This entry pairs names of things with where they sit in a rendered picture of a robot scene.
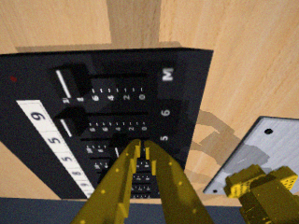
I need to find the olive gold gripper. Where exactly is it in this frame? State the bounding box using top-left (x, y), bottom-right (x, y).
top-left (70, 139), bottom-right (215, 224)

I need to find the black lighting desk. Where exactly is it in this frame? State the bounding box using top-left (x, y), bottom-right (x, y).
top-left (0, 48), bottom-right (213, 200)

